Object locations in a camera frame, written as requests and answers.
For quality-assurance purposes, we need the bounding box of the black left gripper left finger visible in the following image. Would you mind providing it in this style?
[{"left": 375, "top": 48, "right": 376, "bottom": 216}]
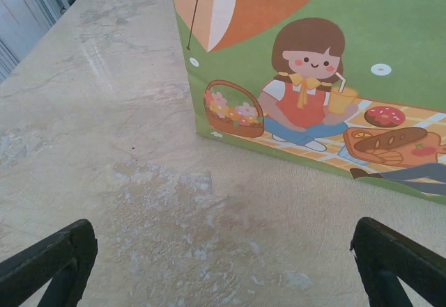
[{"left": 0, "top": 219, "right": 98, "bottom": 307}]

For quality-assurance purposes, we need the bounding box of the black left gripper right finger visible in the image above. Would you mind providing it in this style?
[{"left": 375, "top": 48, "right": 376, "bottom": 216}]
[{"left": 350, "top": 217, "right": 446, "bottom": 307}]

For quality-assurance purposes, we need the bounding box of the cartoon picnic paper bag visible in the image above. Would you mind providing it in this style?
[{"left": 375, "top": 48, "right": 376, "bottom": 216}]
[{"left": 169, "top": 0, "right": 446, "bottom": 205}]

